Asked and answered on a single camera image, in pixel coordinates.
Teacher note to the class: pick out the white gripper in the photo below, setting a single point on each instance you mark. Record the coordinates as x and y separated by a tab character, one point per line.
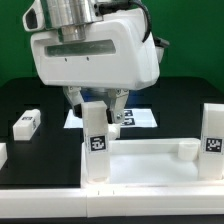
115	55

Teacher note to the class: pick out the white desk top tray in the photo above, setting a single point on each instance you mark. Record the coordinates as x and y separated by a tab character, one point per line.
152	163

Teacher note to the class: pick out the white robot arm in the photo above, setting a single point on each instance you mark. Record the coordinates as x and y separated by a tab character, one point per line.
69	18

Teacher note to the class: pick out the white marker sheet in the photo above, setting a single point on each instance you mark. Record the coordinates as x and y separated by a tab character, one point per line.
134	118

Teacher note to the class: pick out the white left barrier block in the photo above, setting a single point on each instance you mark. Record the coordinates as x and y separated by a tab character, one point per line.
3	154

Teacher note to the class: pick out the white front barrier rail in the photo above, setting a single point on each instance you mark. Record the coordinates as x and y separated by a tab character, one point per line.
52	203

